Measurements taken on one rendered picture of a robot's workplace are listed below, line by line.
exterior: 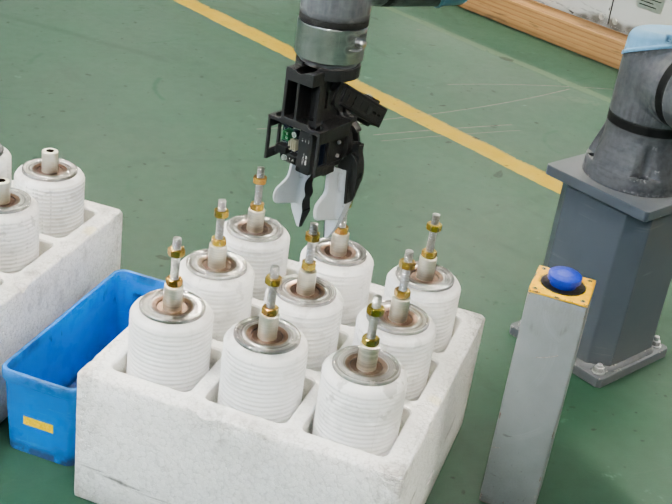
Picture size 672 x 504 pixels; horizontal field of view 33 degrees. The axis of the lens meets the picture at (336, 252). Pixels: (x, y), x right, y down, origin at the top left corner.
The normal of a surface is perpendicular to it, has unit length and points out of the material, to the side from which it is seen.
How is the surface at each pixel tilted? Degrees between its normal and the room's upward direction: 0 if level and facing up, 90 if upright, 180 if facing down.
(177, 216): 0
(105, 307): 88
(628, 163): 73
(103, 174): 0
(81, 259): 90
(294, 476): 90
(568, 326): 90
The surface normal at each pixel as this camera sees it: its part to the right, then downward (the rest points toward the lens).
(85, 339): 0.94, 0.22
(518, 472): -0.34, 0.40
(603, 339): -0.07, 0.45
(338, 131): 0.81, 0.36
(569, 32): -0.75, 0.22
